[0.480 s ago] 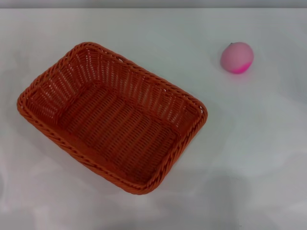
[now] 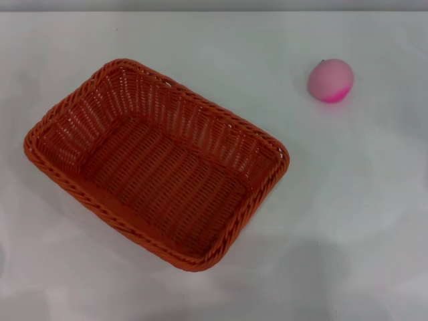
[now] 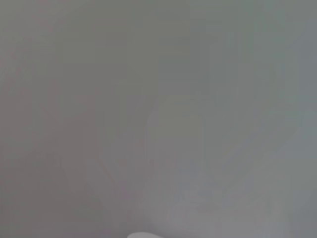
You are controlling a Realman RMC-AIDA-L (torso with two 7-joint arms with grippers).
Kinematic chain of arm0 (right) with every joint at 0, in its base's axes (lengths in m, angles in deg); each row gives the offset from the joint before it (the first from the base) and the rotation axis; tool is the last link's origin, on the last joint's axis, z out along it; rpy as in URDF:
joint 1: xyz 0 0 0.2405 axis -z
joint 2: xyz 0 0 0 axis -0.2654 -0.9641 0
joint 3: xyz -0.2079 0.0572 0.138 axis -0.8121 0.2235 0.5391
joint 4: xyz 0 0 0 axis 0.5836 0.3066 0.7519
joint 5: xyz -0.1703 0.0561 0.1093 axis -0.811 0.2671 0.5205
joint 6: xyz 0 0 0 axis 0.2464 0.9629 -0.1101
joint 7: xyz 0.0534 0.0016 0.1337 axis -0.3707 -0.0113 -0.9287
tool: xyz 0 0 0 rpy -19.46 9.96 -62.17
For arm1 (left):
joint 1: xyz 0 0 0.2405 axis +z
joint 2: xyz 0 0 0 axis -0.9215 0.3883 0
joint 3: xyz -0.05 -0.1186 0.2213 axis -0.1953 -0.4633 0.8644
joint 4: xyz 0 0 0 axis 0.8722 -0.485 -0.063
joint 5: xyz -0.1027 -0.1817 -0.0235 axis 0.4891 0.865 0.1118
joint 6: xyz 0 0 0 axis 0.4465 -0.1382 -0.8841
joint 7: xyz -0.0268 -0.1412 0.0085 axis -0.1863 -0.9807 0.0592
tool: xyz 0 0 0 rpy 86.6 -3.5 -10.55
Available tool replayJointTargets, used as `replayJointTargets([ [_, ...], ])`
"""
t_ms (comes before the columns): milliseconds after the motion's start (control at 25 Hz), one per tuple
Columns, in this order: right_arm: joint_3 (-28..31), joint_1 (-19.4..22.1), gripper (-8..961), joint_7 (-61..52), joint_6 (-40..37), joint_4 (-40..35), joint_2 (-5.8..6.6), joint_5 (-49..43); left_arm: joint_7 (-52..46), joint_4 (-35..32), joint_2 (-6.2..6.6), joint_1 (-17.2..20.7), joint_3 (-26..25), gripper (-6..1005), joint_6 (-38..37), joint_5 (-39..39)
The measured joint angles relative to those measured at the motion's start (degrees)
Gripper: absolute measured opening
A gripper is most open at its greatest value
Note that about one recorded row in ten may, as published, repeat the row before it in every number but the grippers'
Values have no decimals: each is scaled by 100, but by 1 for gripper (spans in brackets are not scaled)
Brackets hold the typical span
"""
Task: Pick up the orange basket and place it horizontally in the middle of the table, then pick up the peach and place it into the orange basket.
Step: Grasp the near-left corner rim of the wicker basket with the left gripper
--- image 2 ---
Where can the orange woven plastic basket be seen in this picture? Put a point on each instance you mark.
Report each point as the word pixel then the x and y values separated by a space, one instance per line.
pixel 174 187

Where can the pink peach toy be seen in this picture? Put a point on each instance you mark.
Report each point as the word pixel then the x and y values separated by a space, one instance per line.
pixel 329 80

